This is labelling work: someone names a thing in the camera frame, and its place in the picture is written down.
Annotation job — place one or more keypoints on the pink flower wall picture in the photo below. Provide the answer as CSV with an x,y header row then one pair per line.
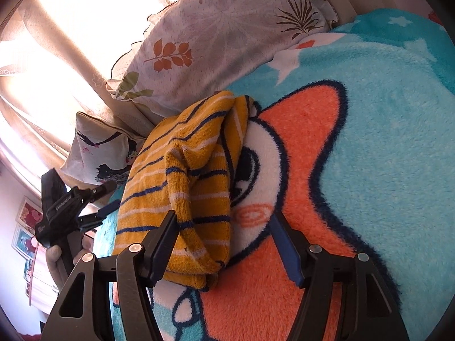
x,y
30,213

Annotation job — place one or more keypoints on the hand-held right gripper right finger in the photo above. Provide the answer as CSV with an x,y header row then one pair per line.
x,y
288,252

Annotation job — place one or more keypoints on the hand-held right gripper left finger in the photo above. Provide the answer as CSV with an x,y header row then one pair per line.
x,y
165,252

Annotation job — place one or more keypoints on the floral leaf print pillow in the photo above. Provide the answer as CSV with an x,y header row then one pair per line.
x,y
220,32

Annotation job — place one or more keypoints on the teal and orange fleece blanket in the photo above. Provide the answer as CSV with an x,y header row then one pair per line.
x,y
355,149

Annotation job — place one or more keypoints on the person's left hand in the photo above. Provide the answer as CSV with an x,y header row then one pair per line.
x,y
54,261

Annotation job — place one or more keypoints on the blue wall picture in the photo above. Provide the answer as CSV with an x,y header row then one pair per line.
x,y
23,241

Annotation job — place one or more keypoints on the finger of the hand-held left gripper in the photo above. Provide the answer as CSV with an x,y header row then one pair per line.
x,y
105,188
101,215

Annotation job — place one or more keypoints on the yellow striped sweater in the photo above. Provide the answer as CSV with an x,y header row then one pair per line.
x,y
199,170

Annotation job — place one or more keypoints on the beige curtain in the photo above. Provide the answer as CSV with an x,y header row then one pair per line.
x,y
71,60

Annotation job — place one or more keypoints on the small figure print cushion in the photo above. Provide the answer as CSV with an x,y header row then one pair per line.
x,y
96,149

